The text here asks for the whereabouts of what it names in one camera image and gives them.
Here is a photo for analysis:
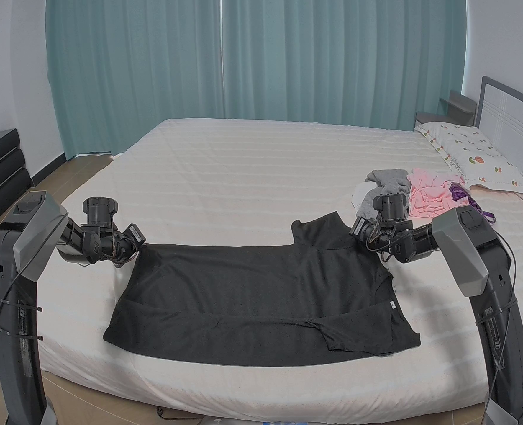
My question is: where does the bed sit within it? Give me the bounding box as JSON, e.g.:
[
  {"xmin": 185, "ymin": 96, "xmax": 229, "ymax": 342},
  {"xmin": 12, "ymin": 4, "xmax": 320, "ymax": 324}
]
[{"xmin": 31, "ymin": 76, "xmax": 523, "ymax": 417}]

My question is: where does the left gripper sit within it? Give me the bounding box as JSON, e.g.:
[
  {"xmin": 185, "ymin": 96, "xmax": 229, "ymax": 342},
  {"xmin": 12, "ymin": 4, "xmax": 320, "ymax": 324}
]
[{"xmin": 121, "ymin": 223, "xmax": 146, "ymax": 256}]

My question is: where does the white garment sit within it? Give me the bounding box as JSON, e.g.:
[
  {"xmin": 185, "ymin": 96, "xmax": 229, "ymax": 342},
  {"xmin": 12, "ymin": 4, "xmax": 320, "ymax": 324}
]
[{"xmin": 351, "ymin": 182, "xmax": 375, "ymax": 209}]

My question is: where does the grey garment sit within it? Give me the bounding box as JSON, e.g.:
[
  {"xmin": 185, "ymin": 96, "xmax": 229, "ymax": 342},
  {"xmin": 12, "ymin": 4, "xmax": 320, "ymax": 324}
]
[{"xmin": 356, "ymin": 169, "xmax": 412, "ymax": 218}]

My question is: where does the black chest of drawers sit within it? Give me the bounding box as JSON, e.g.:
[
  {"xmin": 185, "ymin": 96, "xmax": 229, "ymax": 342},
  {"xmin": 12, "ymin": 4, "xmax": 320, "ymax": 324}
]
[{"xmin": 0, "ymin": 129, "xmax": 32, "ymax": 238}]

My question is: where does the black T-shirt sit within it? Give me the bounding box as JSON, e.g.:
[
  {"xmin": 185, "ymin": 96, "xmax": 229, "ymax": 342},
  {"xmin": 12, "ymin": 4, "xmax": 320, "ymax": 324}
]
[{"xmin": 103, "ymin": 211, "xmax": 421, "ymax": 366}]

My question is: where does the blue-green curtain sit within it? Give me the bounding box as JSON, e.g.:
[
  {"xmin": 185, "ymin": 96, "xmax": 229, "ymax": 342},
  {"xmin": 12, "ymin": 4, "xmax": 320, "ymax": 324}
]
[
  {"xmin": 221, "ymin": 0, "xmax": 468, "ymax": 129},
  {"xmin": 45, "ymin": 0, "xmax": 224, "ymax": 160}
]

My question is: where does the purple garment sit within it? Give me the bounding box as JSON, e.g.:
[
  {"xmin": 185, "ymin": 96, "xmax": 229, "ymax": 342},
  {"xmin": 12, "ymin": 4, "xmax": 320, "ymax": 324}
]
[{"xmin": 449, "ymin": 183, "xmax": 496, "ymax": 222}]

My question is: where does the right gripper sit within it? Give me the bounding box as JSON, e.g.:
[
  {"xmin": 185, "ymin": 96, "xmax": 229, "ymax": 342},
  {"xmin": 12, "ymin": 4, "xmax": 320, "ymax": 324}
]
[{"xmin": 350, "ymin": 216, "xmax": 373, "ymax": 242}]

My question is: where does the grey bedside table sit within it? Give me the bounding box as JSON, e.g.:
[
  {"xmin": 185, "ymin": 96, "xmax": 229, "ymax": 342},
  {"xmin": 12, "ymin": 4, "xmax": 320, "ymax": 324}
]
[{"xmin": 415, "ymin": 89, "xmax": 478, "ymax": 127}]

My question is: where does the white printed pillow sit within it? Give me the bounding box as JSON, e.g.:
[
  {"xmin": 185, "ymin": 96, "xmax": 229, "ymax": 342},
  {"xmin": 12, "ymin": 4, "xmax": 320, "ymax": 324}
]
[{"xmin": 415, "ymin": 121, "xmax": 523, "ymax": 192}]

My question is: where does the pink garment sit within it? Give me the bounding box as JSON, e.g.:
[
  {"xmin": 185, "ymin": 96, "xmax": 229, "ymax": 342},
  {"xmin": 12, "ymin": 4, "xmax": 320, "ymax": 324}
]
[{"xmin": 408, "ymin": 169, "xmax": 465, "ymax": 219}]

